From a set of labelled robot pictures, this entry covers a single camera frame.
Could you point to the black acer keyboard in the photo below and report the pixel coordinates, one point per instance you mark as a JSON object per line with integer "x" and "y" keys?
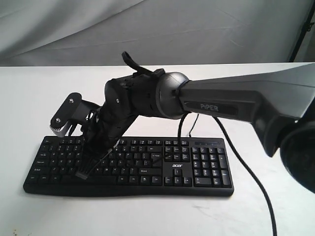
{"x": 137, "y": 166}

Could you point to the white backdrop cloth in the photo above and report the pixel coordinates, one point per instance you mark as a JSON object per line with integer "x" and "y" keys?
{"x": 154, "y": 32}

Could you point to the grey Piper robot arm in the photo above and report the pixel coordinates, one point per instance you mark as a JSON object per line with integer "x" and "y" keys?
{"x": 279, "y": 105}

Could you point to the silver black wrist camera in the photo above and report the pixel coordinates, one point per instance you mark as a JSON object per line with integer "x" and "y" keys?
{"x": 74, "y": 110}

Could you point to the black tripod stand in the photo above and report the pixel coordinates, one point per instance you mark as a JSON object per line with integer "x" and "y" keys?
{"x": 306, "y": 27}

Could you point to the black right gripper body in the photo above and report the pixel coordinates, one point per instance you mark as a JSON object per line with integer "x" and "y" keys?
{"x": 103, "y": 130}

